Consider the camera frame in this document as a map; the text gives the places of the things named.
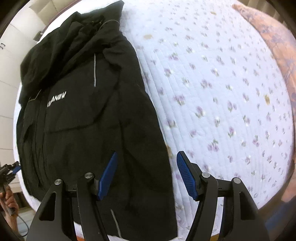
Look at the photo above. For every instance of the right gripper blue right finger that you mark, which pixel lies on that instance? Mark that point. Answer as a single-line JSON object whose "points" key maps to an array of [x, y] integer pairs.
{"points": [[190, 173]]}

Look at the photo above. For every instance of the white floral quilted bedspread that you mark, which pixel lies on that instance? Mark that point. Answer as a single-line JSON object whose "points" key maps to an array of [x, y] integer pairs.
{"points": [[181, 55]]}

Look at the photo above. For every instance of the pink floral pillow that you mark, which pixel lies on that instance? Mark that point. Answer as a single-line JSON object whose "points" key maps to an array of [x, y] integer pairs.
{"points": [[256, 126]]}

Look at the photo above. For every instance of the person left hand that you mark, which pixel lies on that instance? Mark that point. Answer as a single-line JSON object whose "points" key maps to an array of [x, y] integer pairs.
{"points": [[8, 202]]}

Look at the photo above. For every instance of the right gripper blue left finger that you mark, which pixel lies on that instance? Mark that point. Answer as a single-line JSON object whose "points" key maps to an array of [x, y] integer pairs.
{"points": [[105, 181]]}

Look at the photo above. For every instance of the black jacket with reflective piping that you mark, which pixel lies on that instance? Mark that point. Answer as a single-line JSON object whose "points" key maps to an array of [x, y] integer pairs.
{"points": [[82, 100]]}

